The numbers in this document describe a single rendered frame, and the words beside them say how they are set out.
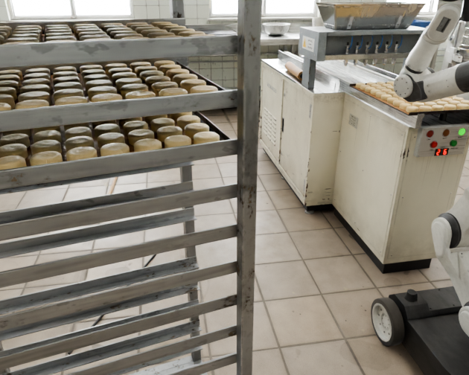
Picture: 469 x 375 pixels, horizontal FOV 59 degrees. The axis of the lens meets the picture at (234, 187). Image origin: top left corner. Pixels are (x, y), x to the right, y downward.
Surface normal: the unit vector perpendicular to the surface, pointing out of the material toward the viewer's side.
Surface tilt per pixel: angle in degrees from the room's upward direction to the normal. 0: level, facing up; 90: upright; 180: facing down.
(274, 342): 0
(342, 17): 115
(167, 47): 90
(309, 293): 0
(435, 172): 90
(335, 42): 90
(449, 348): 0
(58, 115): 90
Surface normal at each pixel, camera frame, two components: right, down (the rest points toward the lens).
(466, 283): -0.98, 0.08
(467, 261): 0.10, -0.52
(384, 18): 0.17, 0.77
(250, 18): 0.37, 0.40
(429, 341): 0.00, -0.90
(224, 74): 0.17, 0.43
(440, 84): -0.87, 0.33
